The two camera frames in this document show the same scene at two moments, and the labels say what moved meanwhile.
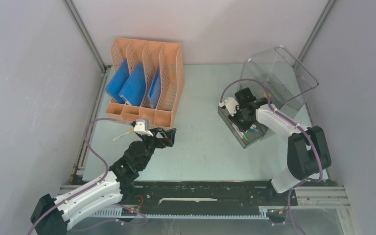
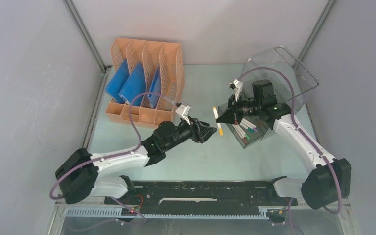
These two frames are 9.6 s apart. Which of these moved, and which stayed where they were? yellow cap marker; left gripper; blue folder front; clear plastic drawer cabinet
Moved: yellow cap marker; left gripper
Stayed: blue folder front; clear plastic drawer cabinet
